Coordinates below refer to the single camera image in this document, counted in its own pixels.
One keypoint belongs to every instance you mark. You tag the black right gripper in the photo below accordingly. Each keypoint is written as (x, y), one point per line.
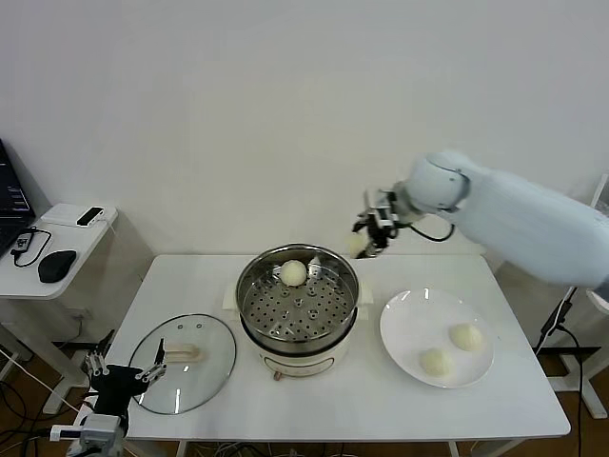
(385, 200)

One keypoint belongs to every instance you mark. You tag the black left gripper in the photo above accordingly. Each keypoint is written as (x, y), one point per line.
(116, 383)

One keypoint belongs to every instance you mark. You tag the white steamed baozi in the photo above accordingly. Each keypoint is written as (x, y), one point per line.
(292, 273)
(354, 245)
(435, 363)
(466, 337)

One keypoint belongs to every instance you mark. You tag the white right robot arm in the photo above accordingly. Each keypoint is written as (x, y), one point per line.
(514, 219)

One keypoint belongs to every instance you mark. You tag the stainless steel steamer basket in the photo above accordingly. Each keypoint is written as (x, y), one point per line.
(266, 314)

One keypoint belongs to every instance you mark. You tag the white round plate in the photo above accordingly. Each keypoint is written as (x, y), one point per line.
(418, 314)

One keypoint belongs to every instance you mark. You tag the black computer mouse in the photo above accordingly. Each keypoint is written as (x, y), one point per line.
(56, 265)

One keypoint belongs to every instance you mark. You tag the cream electric cooker base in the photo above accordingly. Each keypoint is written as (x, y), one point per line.
(304, 362)

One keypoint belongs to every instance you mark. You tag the small black and white device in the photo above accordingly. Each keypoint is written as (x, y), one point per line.
(90, 216)

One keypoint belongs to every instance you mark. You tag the flat white box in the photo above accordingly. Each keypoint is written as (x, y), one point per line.
(59, 216)

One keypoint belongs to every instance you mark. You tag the black laptop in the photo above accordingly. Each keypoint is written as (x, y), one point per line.
(12, 200)

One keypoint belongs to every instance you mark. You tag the white drinking straw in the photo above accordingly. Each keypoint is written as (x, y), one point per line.
(602, 188)

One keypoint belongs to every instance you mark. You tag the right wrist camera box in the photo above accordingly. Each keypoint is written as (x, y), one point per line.
(383, 216)

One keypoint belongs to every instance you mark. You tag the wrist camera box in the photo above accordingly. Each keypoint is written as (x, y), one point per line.
(64, 432)
(383, 216)

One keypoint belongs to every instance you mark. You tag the white wall outlet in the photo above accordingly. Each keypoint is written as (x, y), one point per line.
(81, 314)

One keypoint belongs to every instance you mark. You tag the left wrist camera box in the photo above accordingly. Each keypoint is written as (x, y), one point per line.
(64, 432)

